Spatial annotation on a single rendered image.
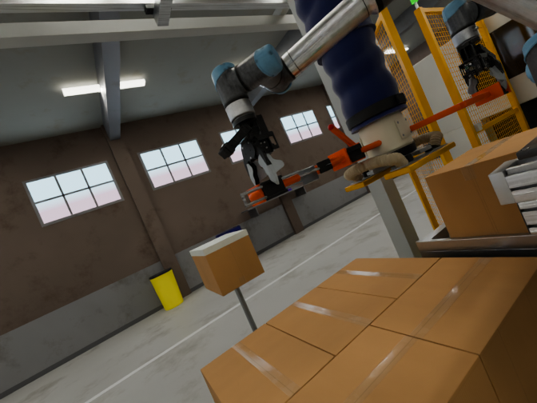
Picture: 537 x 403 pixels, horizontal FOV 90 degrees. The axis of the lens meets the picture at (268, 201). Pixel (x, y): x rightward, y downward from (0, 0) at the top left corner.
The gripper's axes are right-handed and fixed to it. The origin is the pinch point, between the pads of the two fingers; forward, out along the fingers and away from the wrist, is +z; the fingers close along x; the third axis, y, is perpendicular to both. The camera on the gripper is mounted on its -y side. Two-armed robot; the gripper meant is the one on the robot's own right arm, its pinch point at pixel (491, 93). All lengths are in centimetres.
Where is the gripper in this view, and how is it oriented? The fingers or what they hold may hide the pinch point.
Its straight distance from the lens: 135.7
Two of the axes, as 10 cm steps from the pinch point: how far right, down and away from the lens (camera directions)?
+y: -7.9, 3.4, -5.2
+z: 3.9, 9.2, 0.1
